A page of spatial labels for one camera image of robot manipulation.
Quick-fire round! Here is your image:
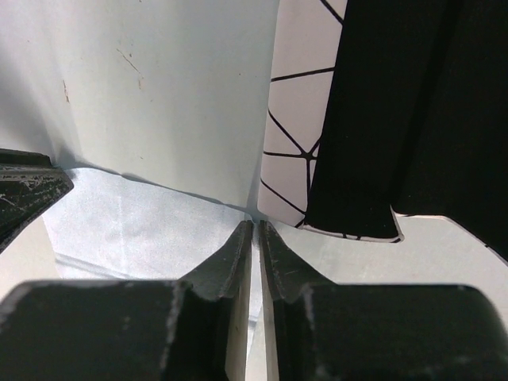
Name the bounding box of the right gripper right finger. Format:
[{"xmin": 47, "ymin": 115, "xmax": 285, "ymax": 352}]
[{"xmin": 258, "ymin": 221, "xmax": 507, "ymax": 380}]

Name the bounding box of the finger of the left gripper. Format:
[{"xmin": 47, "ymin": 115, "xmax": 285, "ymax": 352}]
[{"xmin": 0, "ymin": 148, "xmax": 74, "ymax": 251}]

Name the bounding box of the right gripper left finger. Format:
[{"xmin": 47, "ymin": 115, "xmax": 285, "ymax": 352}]
[{"xmin": 1, "ymin": 221, "xmax": 253, "ymax": 380}]

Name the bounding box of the white geometric glasses case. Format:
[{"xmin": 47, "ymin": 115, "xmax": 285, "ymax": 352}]
[{"xmin": 257, "ymin": 1, "xmax": 507, "ymax": 258}]

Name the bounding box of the blue cleaning cloth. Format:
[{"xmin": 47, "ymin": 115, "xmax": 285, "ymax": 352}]
[{"xmin": 39, "ymin": 166, "xmax": 263, "ymax": 330}]

